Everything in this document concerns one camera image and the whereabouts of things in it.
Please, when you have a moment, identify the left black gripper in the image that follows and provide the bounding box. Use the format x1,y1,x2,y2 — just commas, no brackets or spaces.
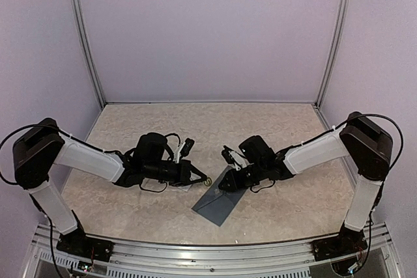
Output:
144,160,207,187

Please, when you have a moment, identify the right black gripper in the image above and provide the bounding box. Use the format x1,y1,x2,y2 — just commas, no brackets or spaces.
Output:
218,161,267,191

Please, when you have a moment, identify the dark blue envelope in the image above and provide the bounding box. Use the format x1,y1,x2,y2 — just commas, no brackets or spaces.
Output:
192,165,246,227

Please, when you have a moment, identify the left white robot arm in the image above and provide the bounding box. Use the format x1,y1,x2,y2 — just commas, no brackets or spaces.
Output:
3,118,212,255

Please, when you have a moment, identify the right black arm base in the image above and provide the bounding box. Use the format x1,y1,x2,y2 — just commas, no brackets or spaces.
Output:
311,223,368,261

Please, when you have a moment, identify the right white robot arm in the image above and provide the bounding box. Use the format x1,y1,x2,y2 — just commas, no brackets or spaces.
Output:
218,111,399,255

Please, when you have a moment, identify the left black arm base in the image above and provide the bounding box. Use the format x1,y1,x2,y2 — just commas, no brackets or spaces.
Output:
57,221,114,262

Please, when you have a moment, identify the white sticker sheet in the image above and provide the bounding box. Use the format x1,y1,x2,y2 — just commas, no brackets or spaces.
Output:
169,185,191,192

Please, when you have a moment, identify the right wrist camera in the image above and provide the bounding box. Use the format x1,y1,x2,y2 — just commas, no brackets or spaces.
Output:
222,145,248,171

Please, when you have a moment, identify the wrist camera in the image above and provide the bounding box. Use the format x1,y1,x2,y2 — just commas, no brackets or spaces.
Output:
222,145,248,171
173,138,195,163

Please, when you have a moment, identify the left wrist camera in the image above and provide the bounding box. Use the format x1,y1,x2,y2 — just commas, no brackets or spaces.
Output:
173,138,195,163

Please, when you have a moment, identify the aluminium front rail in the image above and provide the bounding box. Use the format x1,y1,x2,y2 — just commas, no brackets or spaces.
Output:
20,224,401,277

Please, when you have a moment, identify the right aluminium corner post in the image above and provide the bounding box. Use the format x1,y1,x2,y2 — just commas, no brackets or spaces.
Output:
315,0,349,110

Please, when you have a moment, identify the aluminium corner post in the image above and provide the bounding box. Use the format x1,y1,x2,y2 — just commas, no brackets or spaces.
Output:
315,0,349,110
70,0,107,109

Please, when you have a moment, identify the left aluminium corner post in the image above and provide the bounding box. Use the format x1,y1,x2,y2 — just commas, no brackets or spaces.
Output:
70,0,107,109

